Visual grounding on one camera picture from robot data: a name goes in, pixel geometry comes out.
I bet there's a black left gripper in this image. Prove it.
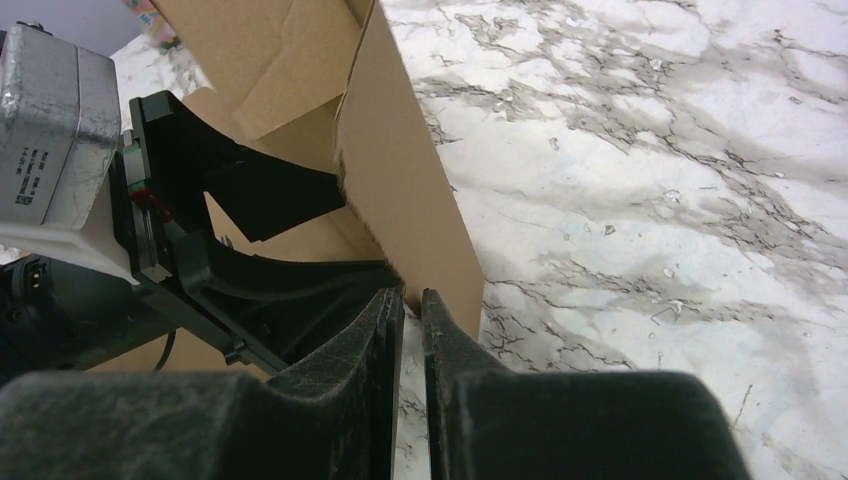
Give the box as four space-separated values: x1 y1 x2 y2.
1 91 400 385

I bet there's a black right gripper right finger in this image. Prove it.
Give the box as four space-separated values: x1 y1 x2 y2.
421 289 749 479

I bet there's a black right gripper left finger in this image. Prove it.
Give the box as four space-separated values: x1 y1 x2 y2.
1 289 404 479

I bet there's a brown cardboard box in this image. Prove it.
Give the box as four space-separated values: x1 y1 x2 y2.
86 0 486 379

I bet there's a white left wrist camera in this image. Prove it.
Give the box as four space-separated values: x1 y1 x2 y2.
1 23 132 281

